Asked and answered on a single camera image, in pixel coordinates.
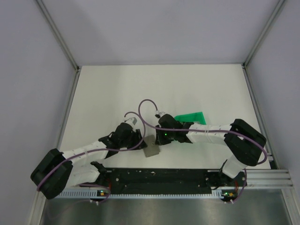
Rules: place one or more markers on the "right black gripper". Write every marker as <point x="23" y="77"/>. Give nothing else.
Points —
<point x="160" y="140"/>

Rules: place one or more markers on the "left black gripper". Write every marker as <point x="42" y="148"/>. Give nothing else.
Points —
<point x="137" y="134"/>

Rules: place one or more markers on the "grey card holder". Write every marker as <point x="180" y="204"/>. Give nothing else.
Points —
<point x="152" y="149"/>

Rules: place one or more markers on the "green plastic bin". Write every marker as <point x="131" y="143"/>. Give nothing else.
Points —
<point x="196" y="117"/>

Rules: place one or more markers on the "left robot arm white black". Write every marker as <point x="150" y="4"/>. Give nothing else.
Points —
<point x="60" y="170"/>

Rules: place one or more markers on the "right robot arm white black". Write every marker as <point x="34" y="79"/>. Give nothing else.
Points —
<point x="245" y="143"/>

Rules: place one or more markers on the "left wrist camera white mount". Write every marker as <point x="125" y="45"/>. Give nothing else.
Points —
<point x="131" y="121"/>

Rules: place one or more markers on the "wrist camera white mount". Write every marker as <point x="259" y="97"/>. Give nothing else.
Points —
<point x="159" y="114"/>
<point x="131" y="121"/>

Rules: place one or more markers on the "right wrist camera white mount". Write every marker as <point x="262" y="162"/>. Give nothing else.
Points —
<point x="159" y="114"/>

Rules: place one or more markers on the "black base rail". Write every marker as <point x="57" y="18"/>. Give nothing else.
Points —
<point x="164" y="181"/>

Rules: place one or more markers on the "white slotted cable duct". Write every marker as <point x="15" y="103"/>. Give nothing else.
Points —
<point x="92" y="193"/>

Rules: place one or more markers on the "left aluminium frame post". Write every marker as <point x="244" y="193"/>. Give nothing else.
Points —
<point x="56" y="33"/>

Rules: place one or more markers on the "aluminium frame post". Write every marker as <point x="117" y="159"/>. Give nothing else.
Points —
<point x="56" y="33"/>
<point x="265" y="31"/>

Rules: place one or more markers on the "right aluminium frame post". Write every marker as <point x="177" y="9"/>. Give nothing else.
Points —
<point x="265" y="31"/>

